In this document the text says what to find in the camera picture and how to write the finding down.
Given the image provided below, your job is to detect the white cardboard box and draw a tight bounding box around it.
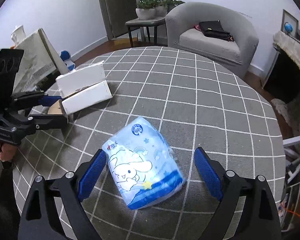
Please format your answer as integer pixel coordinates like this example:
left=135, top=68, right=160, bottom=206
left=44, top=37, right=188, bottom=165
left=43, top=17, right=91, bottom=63
left=56, top=61, right=113, bottom=115

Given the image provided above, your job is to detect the blue white tissue pack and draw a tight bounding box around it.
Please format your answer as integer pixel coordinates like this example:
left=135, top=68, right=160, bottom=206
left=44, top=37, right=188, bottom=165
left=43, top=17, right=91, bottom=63
left=102, top=117, right=186, bottom=210

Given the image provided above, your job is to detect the person's left hand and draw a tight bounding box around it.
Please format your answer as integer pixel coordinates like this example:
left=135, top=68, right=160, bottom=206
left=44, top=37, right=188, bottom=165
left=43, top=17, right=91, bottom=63
left=0, top=143, right=18, bottom=162

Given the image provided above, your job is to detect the white kettle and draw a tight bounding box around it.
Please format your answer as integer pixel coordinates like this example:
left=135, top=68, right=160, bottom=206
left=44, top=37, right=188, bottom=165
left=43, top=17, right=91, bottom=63
left=11, top=25, right=26, bottom=46

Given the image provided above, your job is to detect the grey-green door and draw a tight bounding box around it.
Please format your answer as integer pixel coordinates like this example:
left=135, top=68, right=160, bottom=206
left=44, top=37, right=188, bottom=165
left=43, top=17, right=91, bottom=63
left=99, top=0, right=137, bottom=40

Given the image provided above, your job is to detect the desk with beige cloth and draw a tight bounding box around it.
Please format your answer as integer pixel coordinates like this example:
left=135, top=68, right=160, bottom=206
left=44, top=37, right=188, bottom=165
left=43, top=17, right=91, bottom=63
left=262, top=31, right=300, bottom=103

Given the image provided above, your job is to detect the white potted green plant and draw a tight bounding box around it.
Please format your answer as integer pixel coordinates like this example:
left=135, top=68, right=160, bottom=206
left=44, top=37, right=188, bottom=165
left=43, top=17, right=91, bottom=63
left=136, top=0, right=185, bottom=20

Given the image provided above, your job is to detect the grey dining chair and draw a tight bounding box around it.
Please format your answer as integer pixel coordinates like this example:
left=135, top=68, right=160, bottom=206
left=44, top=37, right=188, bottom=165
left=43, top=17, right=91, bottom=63
left=124, top=0, right=171, bottom=48

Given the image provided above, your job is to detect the black handbag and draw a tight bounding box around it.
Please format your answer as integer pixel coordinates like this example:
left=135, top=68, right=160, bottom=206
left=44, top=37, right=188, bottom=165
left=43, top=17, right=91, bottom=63
left=199, top=20, right=234, bottom=42

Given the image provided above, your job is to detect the grey armchair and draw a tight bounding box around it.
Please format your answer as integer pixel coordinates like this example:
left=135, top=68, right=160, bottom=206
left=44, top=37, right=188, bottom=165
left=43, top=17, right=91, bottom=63
left=166, top=2, right=259, bottom=77

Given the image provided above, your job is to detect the blue globe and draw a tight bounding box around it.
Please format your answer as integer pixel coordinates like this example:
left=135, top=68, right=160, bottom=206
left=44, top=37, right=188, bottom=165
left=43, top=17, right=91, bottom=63
left=284, top=22, right=293, bottom=34

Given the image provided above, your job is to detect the picture frame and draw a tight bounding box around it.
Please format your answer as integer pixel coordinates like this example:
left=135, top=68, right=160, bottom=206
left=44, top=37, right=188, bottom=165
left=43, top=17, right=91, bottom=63
left=281, top=9, right=299, bottom=38

